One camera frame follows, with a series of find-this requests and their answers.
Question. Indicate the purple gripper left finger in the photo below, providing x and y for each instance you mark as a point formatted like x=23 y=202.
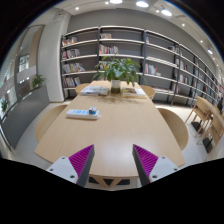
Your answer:
x=76 y=167

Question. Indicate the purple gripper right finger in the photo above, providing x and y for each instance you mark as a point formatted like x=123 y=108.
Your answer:
x=151 y=167

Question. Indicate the wooden chair right near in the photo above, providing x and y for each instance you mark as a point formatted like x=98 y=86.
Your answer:
x=177 y=126

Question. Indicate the wooden chair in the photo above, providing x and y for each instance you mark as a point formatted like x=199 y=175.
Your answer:
x=80 y=87
x=149 y=91
x=177 y=126
x=47 y=120

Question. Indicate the white power strip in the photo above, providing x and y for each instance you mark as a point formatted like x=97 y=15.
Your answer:
x=83 y=114

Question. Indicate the wooden chair left near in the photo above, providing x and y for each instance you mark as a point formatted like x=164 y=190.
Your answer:
x=47 y=120

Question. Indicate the wooden table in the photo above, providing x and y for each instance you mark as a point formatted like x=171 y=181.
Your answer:
x=123 y=123

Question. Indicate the wooden side chairs right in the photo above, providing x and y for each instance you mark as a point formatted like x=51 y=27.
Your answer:
x=208 y=123

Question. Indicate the wooden chair far right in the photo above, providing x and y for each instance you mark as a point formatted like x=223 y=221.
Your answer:
x=149 y=91

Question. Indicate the book stack right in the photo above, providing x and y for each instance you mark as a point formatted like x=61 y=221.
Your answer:
x=132 y=92

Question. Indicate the white open book left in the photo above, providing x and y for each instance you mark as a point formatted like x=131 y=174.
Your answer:
x=94 y=90

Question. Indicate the wooden chair far left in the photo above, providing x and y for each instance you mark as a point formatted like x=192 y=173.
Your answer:
x=80 y=87

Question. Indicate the small potted plant left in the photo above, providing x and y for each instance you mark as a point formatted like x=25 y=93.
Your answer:
x=37 y=81

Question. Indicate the large grey bookshelf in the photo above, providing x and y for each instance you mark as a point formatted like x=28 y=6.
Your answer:
x=177 y=74

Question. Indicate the green potted plant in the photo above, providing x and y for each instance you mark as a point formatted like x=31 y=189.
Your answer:
x=116 y=70

